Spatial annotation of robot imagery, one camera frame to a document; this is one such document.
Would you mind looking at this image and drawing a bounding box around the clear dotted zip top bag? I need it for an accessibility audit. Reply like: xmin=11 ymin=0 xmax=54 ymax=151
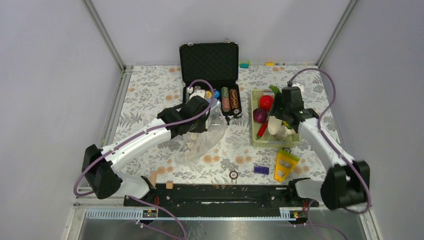
xmin=176 ymin=100 xmax=227 ymax=164

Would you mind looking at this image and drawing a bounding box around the black poker chip case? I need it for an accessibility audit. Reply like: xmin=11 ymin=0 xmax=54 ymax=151
xmin=179 ymin=40 xmax=243 ymax=121

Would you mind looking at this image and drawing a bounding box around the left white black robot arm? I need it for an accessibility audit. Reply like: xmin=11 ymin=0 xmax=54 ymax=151
xmin=73 ymin=96 xmax=212 ymax=206

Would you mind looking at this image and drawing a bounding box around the green toy block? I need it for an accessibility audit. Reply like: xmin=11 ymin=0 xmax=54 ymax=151
xmin=239 ymin=61 xmax=251 ymax=69

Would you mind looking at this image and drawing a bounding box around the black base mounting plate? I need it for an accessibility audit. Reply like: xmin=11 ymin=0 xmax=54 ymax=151
xmin=123 ymin=183 xmax=311 ymax=218

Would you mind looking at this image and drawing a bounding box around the yellow triangular plastic tool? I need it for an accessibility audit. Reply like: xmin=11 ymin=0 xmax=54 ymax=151
xmin=273 ymin=149 xmax=300 ymax=183

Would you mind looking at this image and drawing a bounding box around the red toy tomato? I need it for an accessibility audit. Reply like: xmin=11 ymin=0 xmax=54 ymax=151
xmin=258 ymin=95 xmax=274 ymax=112

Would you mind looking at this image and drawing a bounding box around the wooden cone block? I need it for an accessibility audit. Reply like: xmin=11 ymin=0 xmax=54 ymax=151
xmin=149 ymin=171 xmax=158 ymax=188

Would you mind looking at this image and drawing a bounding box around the white toy mushroom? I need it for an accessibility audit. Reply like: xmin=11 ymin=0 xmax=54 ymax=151
xmin=274 ymin=125 xmax=296 ymax=141

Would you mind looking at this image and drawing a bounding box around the yellow toy corn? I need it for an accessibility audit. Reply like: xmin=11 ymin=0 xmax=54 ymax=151
xmin=282 ymin=120 xmax=292 ymax=130

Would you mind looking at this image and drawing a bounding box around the small wooden cube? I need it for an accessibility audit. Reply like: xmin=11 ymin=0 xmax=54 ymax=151
xmin=165 ymin=180 xmax=174 ymax=190

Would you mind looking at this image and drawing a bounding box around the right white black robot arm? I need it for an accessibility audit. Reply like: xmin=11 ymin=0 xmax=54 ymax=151
xmin=267 ymin=86 xmax=371 ymax=210

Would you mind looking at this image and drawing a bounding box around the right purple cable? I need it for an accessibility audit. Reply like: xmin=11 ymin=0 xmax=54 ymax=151
xmin=287 ymin=67 xmax=373 ymax=240

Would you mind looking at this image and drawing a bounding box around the green toy leaf vegetable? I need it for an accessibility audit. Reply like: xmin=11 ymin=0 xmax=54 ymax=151
xmin=269 ymin=85 xmax=281 ymax=95

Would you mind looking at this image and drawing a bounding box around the blue toy brick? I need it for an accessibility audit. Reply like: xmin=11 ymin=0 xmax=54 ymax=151
xmin=253 ymin=165 xmax=270 ymax=175

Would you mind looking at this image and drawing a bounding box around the floral table mat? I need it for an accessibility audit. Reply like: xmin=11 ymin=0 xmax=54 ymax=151
xmin=113 ymin=65 xmax=339 ymax=185

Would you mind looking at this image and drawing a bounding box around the purple toy onion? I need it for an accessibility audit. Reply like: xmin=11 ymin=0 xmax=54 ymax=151
xmin=252 ymin=107 xmax=268 ymax=124

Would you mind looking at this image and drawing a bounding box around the green plastic basket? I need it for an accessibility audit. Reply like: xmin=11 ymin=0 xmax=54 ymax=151
xmin=250 ymin=89 xmax=302 ymax=149

